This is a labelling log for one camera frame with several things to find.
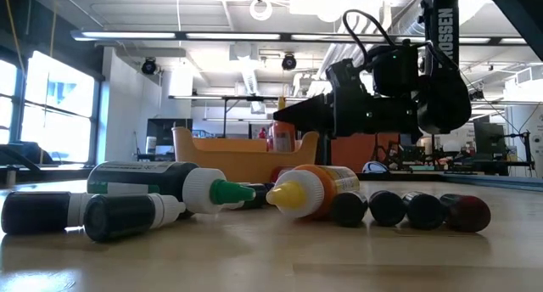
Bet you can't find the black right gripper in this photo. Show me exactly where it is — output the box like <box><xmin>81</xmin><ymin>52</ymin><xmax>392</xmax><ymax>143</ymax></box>
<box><xmin>273</xmin><ymin>58</ymin><xmax>423</xmax><ymax>144</ymax></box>

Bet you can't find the large yellow colouring bottle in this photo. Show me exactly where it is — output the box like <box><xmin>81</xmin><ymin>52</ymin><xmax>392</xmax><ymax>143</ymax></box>
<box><xmin>271</xmin><ymin>95</ymin><xmax>297</xmax><ymax>154</ymax></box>

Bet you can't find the large dark red colouring bottle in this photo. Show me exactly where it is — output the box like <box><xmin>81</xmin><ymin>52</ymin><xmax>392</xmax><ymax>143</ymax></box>
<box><xmin>271</xmin><ymin>165</ymin><xmax>300</xmax><ymax>183</ymax></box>

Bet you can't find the large orange yellow-tipped bottle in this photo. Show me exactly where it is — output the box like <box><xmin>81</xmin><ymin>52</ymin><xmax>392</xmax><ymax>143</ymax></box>
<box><xmin>266</xmin><ymin>164</ymin><xmax>361</xmax><ymax>221</ymax></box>

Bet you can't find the small dark colouring bottle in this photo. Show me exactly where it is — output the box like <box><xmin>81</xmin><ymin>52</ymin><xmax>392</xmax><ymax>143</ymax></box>
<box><xmin>401</xmin><ymin>191</ymin><xmax>446</xmax><ymax>231</ymax></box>
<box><xmin>0</xmin><ymin>190</ymin><xmax>93</xmax><ymax>237</ymax></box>
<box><xmin>367</xmin><ymin>189</ymin><xmax>407</xmax><ymax>227</ymax></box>
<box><xmin>330</xmin><ymin>191</ymin><xmax>369</xmax><ymax>228</ymax></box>
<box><xmin>82</xmin><ymin>193</ymin><xmax>188</xmax><ymax>244</ymax></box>
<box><xmin>224</xmin><ymin>182</ymin><xmax>276</xmax><ymax>211</ymax></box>

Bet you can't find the small red colouring bottle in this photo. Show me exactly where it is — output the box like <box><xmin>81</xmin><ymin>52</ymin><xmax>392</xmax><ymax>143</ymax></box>
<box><xmin>439</xmin><ymin>193</ymin><xmax>492</xmax><ymax>233</ymax></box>

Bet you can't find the large green colouring bottle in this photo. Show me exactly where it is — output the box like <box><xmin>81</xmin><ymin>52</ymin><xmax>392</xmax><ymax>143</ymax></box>
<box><xmin>86</xmin><ymin>160</ymin><xmax>257</xmax><ymax>220</ymax></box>

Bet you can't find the white and blue helmet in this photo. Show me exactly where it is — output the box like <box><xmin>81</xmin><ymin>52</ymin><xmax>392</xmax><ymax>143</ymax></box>
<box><xmin>361</xmin><ymin>160</ymin><xmax>390</xmax><ymax>175</ymax></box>

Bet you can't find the orange plastic bin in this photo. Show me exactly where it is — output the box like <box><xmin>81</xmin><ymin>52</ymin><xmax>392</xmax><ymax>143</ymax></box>
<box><xmin>171</xmin><ymin>126</ymin><xmax>320</xmax><ymax>185</ymax></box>

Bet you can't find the black computer monitor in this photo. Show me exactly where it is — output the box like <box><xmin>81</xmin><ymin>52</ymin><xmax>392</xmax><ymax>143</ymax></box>
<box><xmin>146</xmin><ymin>117</ymin><xmax>194</xmax><ymax>156</ymax></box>

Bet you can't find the dark monitor on stand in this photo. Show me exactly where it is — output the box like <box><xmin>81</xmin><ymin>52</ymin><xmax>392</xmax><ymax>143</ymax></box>
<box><xmin>473</xmin><ymin>121</ymin><xmax>507</xmax><ymax>156</ymax></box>

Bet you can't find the long ceiling light strip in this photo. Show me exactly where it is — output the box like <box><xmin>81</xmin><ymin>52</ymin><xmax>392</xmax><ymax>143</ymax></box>
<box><xmin>70</xmin><ymin>30</ymin><xmax>529</xmax><ymax>46</ymax></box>

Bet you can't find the large bright window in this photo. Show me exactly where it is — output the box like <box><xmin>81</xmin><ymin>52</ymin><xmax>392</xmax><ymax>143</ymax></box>
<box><xmin>20</xmin><ymin>49</ymin><xmax>97</xmax><ymax>165</ymax></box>

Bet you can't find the narrow bright window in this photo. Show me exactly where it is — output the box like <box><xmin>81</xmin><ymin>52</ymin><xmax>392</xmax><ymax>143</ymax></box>
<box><xmin>0</xmin><ymin>58</ymin><xmax>19</xmax><ymax>145</ymax></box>

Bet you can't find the black vertical post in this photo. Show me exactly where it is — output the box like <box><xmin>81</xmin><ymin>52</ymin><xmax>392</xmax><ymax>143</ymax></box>
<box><xmin>316</xmin><ymin>130</ymin><xmax>333</xmax><ymax>166</ymax></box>

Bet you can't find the orange partition wall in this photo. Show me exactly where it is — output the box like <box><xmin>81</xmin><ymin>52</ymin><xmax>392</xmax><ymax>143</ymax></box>
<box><xmin>330</xmin><ymin>132</ymin><xmax>400</xmax><ymax>168</ymax></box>

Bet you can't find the white hanging duct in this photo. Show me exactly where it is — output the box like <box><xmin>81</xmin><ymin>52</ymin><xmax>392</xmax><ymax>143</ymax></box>
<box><xmin>231</xmin><ymin>43</ymin><xmax>266</xmax><ymax>115</ymax></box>

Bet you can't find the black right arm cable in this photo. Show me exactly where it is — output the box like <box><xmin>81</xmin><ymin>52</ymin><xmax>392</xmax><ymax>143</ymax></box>
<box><xmin>341</xmin><ymin>8</ymin><xmax>398</xmax><ymax>68</ymax></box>

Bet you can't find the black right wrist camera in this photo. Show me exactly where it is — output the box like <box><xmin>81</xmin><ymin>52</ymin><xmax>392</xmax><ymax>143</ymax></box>
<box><xmin>372</xmin><ymin>39</ymin><xmax>421</xmax><ymax>98</ymax></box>

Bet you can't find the white ring lamp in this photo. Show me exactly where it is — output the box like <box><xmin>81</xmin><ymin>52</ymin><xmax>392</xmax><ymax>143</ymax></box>
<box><xmin>249</xmin><ymin>0</ymin><xmax>274</xmax><ymax>22</ymax></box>

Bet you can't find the yellow power cable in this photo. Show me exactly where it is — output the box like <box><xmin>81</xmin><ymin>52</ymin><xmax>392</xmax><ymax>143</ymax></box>
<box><xmin>3</xmin><ymin>0</ymin><xmax>25</xmax><ymax>75</ymax></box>

